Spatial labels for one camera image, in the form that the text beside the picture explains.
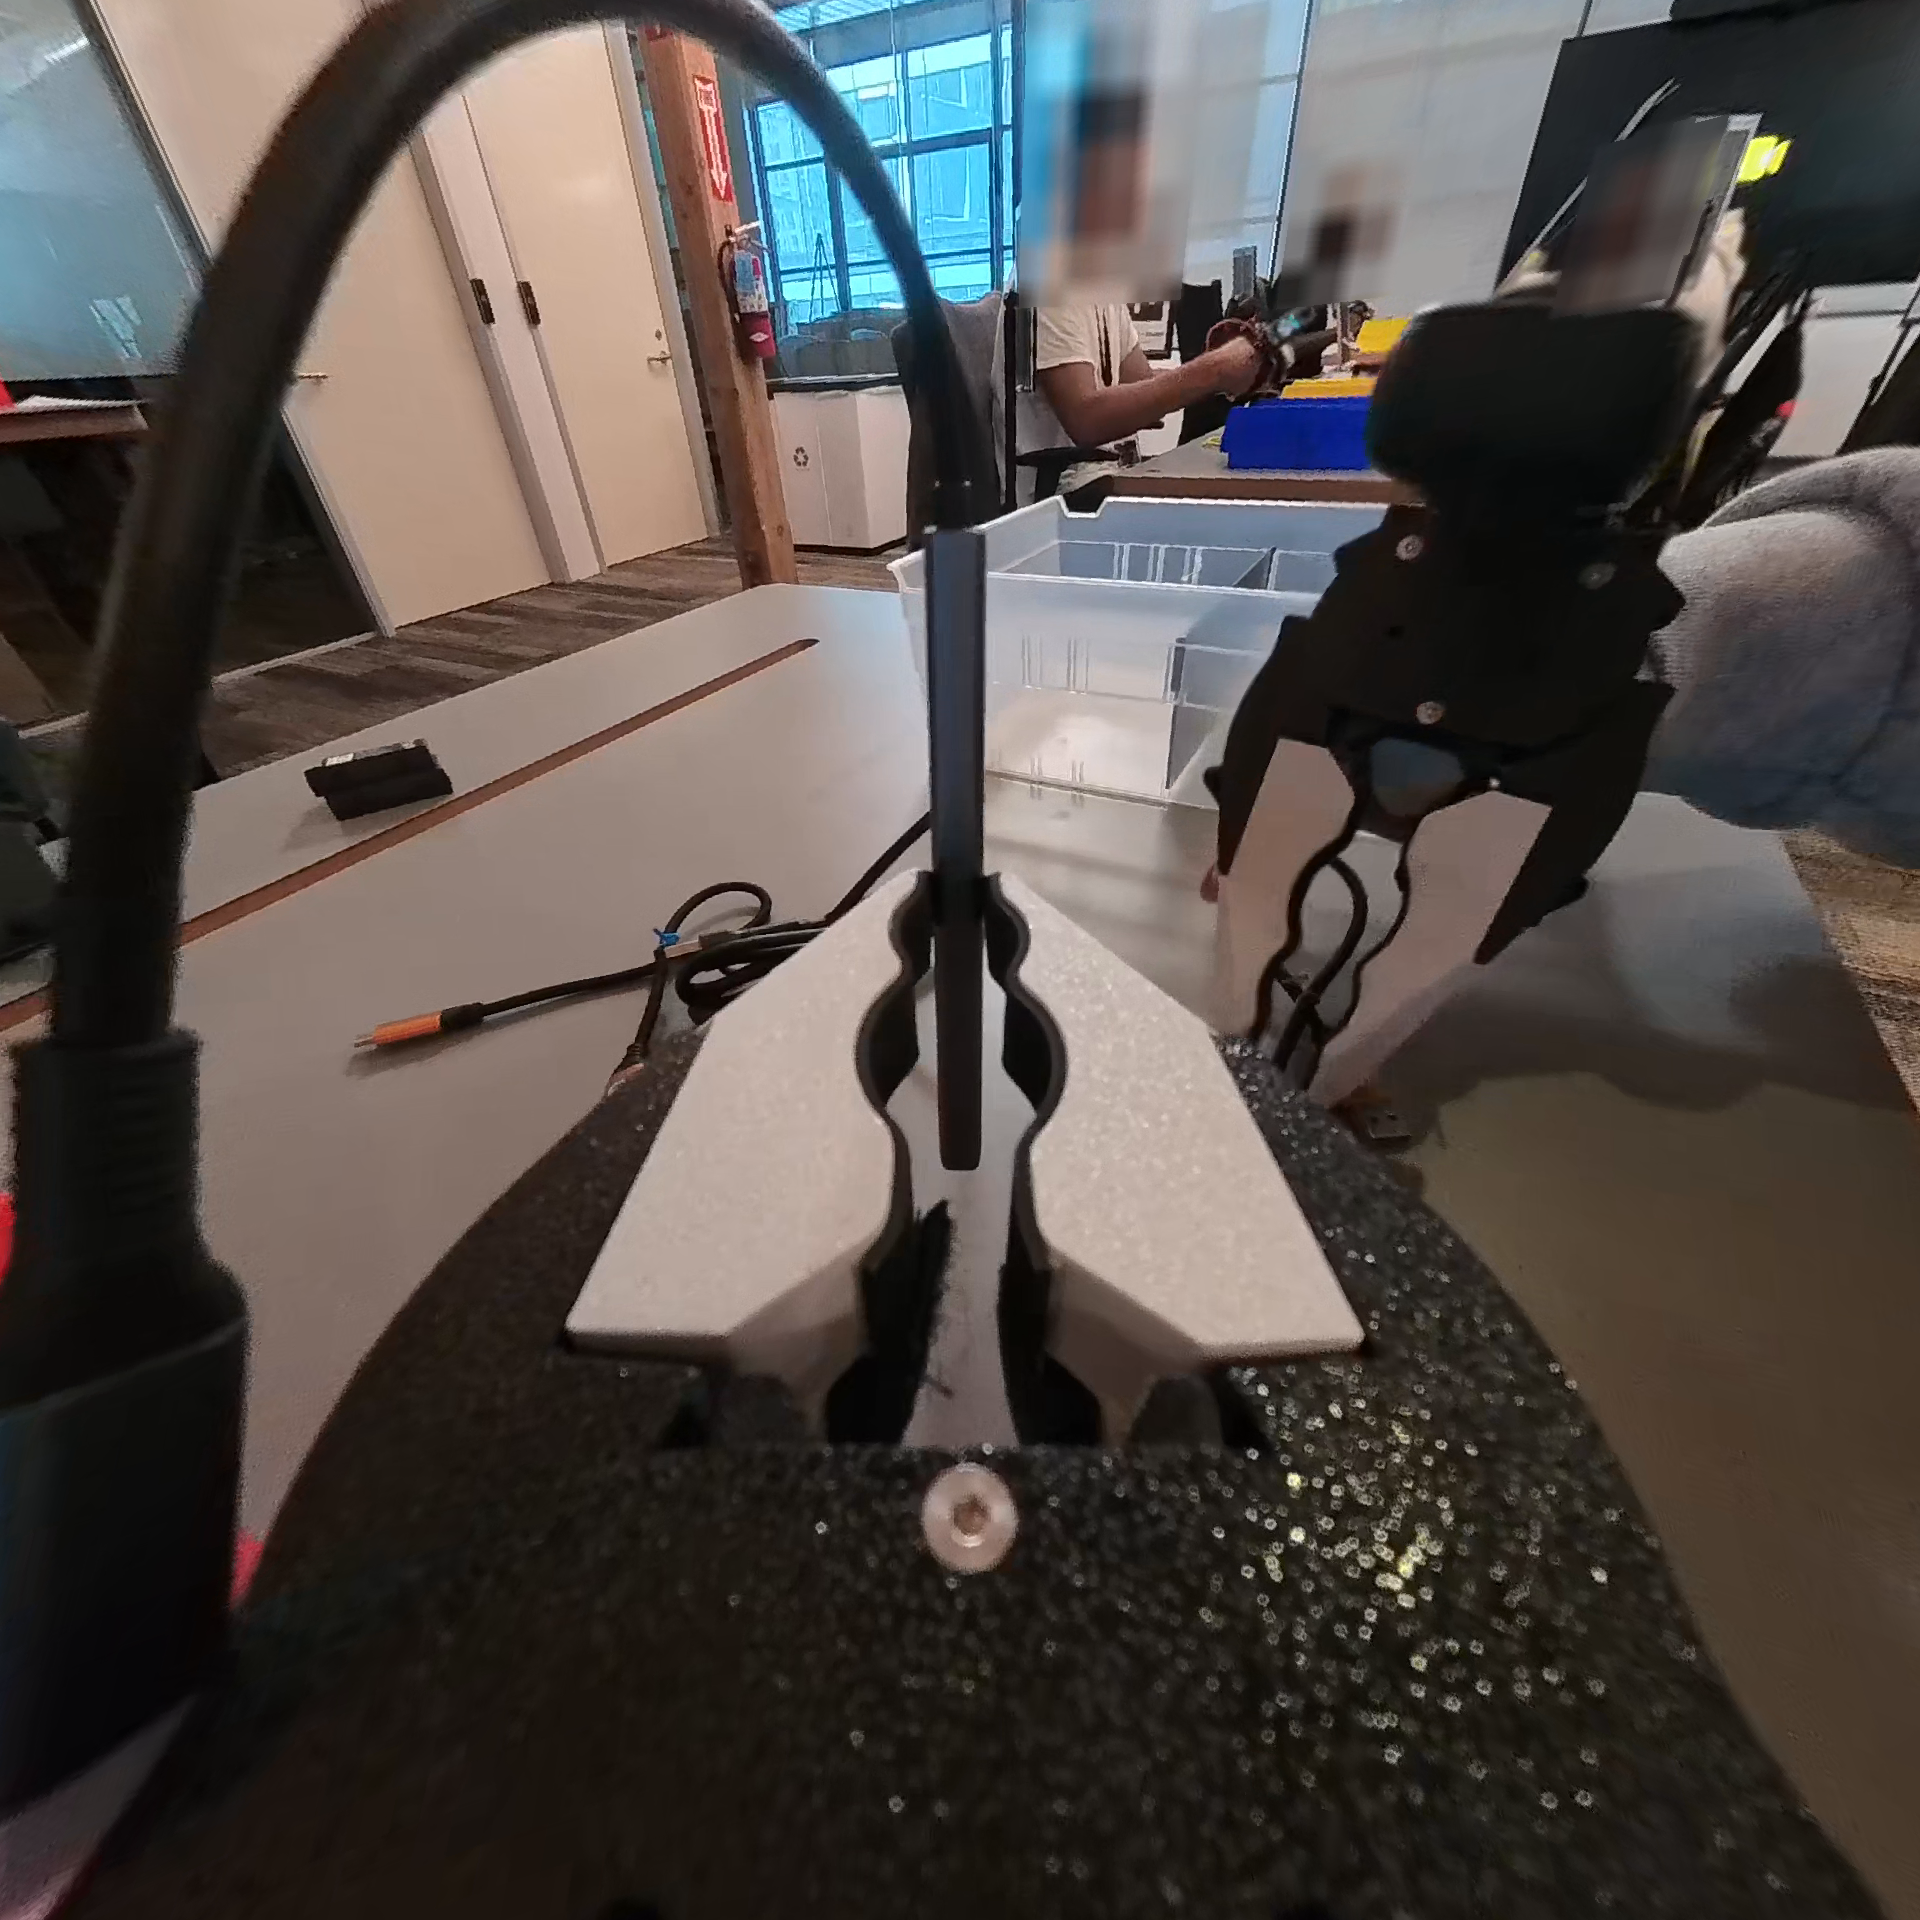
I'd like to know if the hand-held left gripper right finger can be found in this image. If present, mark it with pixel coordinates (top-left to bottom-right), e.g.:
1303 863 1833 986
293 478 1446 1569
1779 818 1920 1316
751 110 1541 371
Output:
982 869 1369 1445

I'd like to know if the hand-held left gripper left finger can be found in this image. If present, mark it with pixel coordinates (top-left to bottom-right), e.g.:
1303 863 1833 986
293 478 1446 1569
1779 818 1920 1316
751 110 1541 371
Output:
566 869 922 1444

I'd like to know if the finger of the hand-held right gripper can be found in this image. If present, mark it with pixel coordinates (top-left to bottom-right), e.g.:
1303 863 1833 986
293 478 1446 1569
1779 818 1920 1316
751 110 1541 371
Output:
1210 742 1369 1052
1306 794 1568 1111

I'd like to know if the clear plastic bin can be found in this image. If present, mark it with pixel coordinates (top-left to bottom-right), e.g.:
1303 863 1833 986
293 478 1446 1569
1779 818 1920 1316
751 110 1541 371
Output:
889 494 1396 814

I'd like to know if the black cable with orange plug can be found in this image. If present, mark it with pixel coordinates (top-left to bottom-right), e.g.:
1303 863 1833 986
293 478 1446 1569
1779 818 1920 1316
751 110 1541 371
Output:
354 818 941 1081

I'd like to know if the black hub cable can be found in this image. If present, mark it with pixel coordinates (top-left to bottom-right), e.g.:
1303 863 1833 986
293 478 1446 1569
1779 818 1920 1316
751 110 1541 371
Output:
0 0 1002 1826

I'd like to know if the person's right forearm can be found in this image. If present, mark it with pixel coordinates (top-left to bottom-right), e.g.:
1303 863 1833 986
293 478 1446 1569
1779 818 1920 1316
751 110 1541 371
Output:
1641 447 1920 831

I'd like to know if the blue plastic bin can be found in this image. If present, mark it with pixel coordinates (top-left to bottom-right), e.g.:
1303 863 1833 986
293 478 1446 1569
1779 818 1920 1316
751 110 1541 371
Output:
1222 396 1391 471

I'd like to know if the small black device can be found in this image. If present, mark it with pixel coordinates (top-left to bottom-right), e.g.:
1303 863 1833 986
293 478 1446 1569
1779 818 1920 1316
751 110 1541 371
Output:
306 738 458 820

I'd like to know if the black display panel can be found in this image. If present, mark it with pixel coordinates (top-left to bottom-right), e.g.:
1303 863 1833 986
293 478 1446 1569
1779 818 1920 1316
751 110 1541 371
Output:
1499 0 1920 454

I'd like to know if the white recycling cabinet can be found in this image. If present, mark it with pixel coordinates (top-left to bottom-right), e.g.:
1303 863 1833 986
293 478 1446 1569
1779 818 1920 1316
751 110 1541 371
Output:
768 381 913 553

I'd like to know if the wooden pillar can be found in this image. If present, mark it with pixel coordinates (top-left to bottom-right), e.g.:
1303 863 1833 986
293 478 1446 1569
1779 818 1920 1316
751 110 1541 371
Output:
636 27 800 589

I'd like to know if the red fire extinguisher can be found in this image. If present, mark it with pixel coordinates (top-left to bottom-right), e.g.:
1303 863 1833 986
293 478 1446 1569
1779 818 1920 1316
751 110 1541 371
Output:
718 224 780 365

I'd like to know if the white door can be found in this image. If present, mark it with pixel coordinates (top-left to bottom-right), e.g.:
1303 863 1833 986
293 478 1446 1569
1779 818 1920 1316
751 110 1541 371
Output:
468 20 715 579
414 87 603 621

